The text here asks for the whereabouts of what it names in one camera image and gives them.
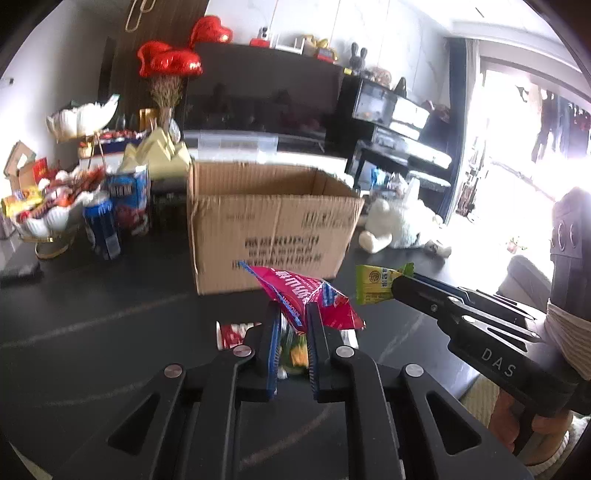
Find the grey chair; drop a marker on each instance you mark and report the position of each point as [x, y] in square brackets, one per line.
[528, 279]

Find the red white snack packet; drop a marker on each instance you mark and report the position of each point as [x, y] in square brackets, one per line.
[233, 334]

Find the blue tray of red candies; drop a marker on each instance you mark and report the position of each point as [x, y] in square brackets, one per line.
[113, 138]

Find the blue snack box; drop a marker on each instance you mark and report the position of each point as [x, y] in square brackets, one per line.
[131, 203]

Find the red heart balloon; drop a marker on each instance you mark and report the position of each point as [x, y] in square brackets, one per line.
[210, 31]
[168, 62]

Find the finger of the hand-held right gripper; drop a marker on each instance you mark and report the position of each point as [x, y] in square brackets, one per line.
[461, 291]
[425, 297]

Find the small open cardboard box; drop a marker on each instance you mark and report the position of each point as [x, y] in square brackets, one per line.
[18, 161]

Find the yellow green snack packet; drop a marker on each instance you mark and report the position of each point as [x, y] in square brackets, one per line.
[295, 353]

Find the white shell tiered stand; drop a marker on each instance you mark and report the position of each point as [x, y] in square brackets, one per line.
[51, 221]

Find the yellow green mountain ornament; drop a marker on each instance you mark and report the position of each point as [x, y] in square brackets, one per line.
[159, 154]

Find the pink snack packet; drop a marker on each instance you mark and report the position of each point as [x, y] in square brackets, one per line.
[307, 295]

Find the blue drink can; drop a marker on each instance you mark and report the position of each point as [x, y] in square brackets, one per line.
[101, 228]

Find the brown cardboard box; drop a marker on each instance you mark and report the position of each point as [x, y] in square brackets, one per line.
[272, 230]

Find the pile of assorted snacks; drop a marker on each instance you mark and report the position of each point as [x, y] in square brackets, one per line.
[51, 194]

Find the clear plastic storage box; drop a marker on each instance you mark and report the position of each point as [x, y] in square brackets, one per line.
[231, 144]

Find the person's right hand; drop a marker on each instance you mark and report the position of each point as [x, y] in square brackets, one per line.
[505, 417]

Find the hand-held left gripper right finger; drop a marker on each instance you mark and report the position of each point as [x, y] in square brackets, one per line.
[315, 355]

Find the dark rabbit figurine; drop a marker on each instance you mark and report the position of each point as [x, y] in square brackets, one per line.
[358, 57]

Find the black television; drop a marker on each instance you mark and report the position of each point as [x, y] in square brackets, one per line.
[263, 87]

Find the white plush toy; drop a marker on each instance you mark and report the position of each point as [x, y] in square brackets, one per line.
[397, 221]

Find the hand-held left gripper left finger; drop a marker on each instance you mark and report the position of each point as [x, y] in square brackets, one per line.
[272, 355]

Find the dried flower bunch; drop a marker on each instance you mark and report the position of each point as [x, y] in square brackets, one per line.
[165, 94]

